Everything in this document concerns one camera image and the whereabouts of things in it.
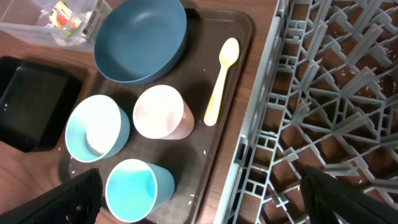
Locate grey dishwasher rack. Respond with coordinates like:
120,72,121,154
214,0,397,223

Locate pink plastic cup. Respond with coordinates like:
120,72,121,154
132,85,195,140

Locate black rectangular tray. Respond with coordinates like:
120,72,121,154
1,56,81,153

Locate light blue bowl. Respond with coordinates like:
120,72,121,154
65,95,131,163

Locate dark brown serving tray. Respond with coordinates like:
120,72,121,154
58,8,255,223

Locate yellow plastic spoon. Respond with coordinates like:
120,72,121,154
203,37,239,126

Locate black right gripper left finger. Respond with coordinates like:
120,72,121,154
1,168,103,224

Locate dark blue plate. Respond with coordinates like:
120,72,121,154
94,0,188,85

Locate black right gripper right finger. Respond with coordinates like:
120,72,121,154
300,166,397,224

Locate clear plastic bin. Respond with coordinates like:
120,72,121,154
1,0,112,52

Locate green yellow snack wrapper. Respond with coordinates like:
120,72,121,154
49,1,81,29

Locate blue plastic cup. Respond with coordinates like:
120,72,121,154
105,159,175,223

